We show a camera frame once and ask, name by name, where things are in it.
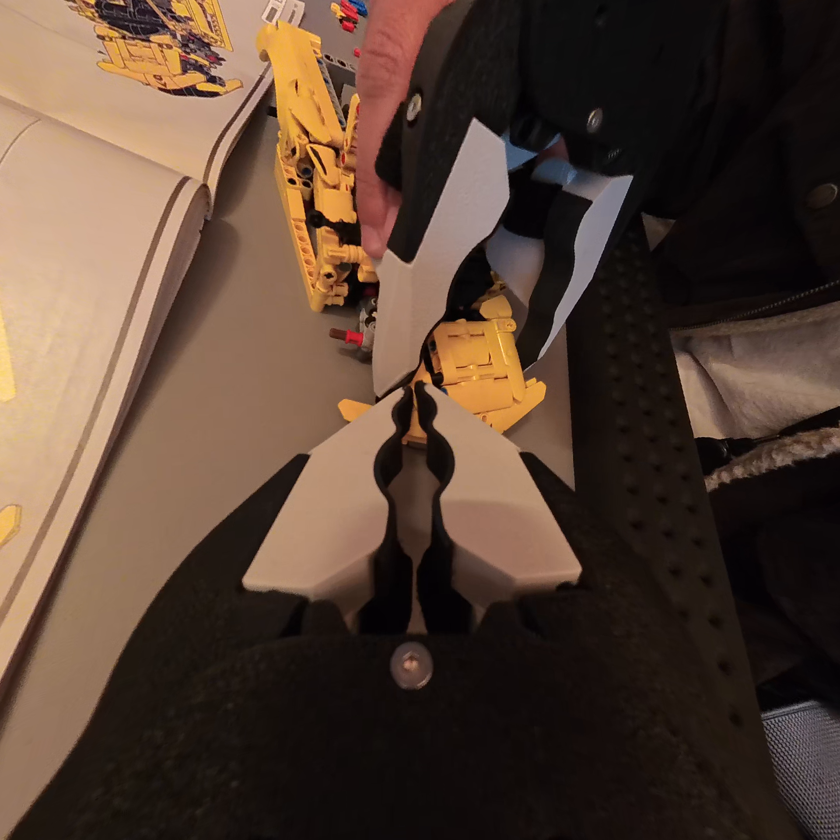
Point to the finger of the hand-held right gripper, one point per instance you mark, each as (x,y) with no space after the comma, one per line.
(600,223)
(453,210)

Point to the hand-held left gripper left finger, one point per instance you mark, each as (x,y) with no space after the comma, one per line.
(315,525)

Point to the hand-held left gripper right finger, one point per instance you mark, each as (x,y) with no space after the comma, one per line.
(512,518)

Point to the yellow toy brick car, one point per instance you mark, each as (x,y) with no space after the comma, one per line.
(472,361)

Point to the grey mesh seat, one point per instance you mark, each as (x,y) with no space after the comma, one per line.
(807,768)

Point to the toy car instruction booklet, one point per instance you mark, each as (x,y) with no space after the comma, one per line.
(79,262)

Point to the white shirt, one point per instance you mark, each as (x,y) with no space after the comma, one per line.
(754,380)

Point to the scattered red toy pins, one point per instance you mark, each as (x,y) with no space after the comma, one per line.
(348,13)

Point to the person's right hand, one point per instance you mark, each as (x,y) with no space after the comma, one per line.
(387,65)

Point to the perforated panel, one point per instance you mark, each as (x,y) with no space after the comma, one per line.
(643,426)

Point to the grey desk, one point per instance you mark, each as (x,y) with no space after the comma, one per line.
(262,394)

